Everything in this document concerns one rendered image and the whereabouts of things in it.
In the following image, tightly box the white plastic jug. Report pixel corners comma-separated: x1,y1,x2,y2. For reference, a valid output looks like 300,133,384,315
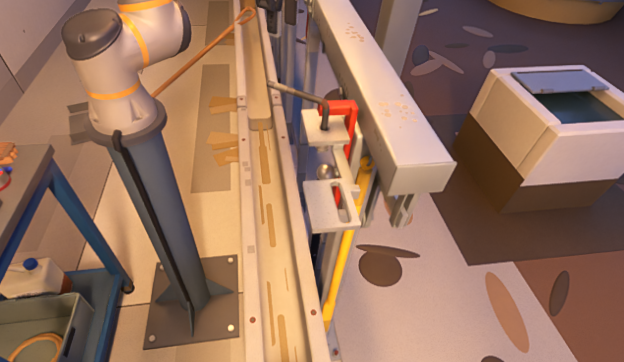
0,257,73,300

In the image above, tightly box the grey storage bin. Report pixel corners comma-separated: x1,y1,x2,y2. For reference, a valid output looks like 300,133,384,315
0,292,96,362

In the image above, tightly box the blue trolley cart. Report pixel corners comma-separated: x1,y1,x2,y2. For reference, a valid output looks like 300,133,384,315
0,143,136,362

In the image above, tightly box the red keeper bracket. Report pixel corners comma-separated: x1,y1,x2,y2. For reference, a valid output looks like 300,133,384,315
318,98,360,208

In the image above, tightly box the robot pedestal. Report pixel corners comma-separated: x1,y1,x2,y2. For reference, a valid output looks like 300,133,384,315
83,99,241,351

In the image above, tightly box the cream and brown water trough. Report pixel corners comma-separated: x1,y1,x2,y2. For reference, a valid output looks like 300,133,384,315
451,64,624,216

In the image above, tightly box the orange coiled rope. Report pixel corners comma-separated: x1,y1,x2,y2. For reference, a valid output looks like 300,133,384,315
7,332,65,362

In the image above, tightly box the grey headlock frame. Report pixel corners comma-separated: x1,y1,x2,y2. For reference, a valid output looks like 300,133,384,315
256,0,458,362

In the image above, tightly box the grey gang lever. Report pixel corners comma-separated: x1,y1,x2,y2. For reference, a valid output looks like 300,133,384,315
266,79,332,133

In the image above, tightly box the yellow yoke bar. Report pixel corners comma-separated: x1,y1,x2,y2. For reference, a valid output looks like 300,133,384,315
322,156,376,333

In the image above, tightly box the grey support post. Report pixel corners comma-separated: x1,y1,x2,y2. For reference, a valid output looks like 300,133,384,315
374,0,424,77

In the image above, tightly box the tan round feeder tub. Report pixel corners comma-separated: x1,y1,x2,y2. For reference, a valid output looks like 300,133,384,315
487,0,624,26

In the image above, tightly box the cream feed curb rail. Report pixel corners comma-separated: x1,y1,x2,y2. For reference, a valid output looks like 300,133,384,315
231,0,332,362

